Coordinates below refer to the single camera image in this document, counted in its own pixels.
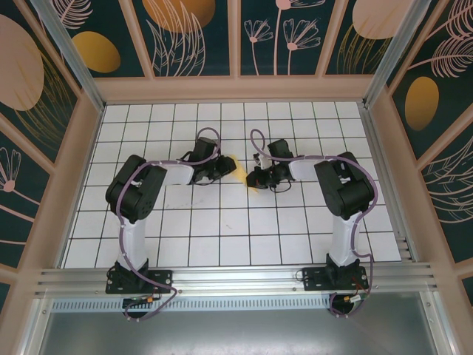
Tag grey metal sheet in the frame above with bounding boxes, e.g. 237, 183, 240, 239
21, 291, 457, 355

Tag dark panel golden circle leaves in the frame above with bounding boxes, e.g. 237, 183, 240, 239
131, 0, 234, 78

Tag dark panel pink flowers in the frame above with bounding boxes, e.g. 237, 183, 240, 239
238, 0, 326, 77

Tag dark panel with golden oval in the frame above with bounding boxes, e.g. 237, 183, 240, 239
55, 0, 152, 78

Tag controller board orange connector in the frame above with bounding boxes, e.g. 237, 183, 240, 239
123, 294, 163, 308
341, 291, 370, 308

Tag dark panel pale pink circle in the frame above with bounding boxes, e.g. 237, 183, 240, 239
324, 0, 400, 77

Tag dark panel pink leaf outlines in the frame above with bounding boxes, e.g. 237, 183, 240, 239
419, 121, 473, 267

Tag dark panel golden oval feathers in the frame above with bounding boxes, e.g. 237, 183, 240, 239
386, 0, 473, 160

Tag dark panel single pink flower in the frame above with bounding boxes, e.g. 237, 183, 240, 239
0, 114, 52, 271

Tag dark panel large pink disc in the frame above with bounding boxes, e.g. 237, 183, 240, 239
0, 0, 82, 167

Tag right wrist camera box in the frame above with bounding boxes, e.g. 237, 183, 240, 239
253, 152, 273, 169

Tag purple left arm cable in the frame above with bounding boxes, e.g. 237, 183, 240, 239
116, 127, 222, 323

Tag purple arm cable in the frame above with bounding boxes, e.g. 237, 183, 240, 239
249, 128, 378, 320
116, 127, 222, 323

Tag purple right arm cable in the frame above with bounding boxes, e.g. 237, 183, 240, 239
249, 128, 378, 320

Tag aluminium side rail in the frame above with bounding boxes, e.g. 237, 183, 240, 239
360, 103, 413, 262

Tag long aluminium mounting rail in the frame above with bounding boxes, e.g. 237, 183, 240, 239
35, 262, 440, 297

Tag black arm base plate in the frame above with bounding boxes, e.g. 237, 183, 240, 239
105, 268, 174, 295
301, 266, 369, 293

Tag slotted grey cable duct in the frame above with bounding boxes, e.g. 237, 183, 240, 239
51, 297, 333, 312

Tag aluminium frame post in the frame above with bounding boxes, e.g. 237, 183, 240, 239
29, 0, 106, 112
364, 0, 433, 108

